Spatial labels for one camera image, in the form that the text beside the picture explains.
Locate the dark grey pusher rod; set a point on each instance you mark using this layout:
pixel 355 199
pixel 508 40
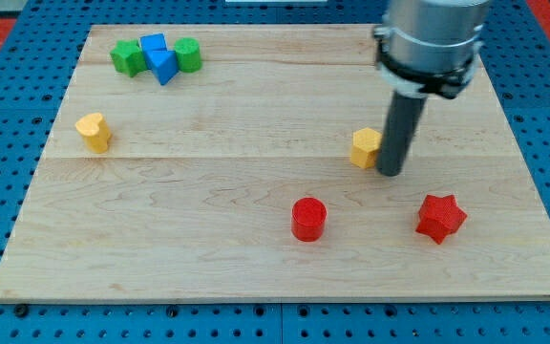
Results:
pixel 401 122

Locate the yellow hexagon block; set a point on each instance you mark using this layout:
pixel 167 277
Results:
pixel 365 145

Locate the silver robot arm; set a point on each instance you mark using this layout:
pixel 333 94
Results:
pixel 423 48

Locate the red star block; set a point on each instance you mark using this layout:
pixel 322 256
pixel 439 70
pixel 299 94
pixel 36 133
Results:
pixel 440 217

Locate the red cylinder block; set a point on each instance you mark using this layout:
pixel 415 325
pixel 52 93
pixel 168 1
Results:
pixel 308 219

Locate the light wooden board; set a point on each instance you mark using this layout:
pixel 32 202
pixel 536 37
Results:
pixel 192 201

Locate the green cylinder block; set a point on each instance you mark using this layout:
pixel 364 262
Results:
pixel 188 53

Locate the blue triangle block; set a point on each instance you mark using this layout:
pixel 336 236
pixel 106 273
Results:
pixel 163 65

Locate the blue cube block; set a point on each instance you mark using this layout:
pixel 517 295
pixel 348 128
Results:
pixel 153 42

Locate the green star block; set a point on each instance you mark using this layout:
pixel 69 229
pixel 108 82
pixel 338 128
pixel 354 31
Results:
pixel 128 58

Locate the yellow heart block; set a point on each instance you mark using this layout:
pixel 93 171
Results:
pixel 95 132

